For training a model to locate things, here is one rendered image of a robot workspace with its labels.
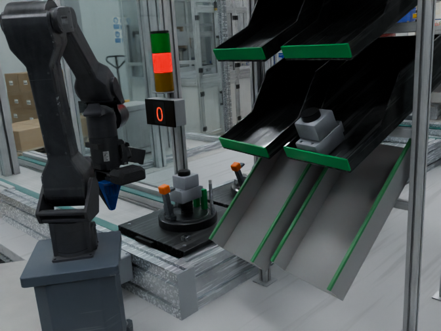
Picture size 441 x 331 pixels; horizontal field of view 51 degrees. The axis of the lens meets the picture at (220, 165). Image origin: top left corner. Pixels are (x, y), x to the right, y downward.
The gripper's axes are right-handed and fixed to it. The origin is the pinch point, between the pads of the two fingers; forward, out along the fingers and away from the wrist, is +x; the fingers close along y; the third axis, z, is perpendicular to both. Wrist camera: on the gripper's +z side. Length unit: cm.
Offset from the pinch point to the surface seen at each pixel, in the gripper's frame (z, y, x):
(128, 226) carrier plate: 8.7, 8.5, 12.0
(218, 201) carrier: 33.4, 2.7, 11.7
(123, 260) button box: -0.4, -2.7, 14.0
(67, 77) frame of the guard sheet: 33, 74, -21
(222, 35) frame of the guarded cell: 119, 81, -33
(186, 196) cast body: 18.0, -2.9, 5.0
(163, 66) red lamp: 29.5, 16.1, -23.9
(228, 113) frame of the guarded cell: 120, 81, 5
